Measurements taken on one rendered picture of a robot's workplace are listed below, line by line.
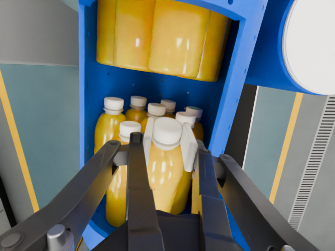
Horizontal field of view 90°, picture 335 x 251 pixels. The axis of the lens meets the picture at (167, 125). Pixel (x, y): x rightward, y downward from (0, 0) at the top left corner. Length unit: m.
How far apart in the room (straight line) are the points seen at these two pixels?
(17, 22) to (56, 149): 1.25
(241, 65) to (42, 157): 1.89
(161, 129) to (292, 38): 0.36
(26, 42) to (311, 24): 0.85
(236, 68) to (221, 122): 0.07
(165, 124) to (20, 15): 0.73
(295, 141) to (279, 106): 0.41
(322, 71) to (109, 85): 0.48
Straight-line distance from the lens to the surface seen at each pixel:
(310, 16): 0.50
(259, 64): 0.56
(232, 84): 0.24
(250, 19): 0.25
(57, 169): 1.98
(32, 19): 0.90
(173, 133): 0.20
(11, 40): 0.79
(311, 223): 2.77
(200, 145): 0.18
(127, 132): 0.31
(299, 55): 0.49
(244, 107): 1.45
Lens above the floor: 1.43
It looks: 72 degrees down
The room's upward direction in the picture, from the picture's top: 175 degrees clockwise
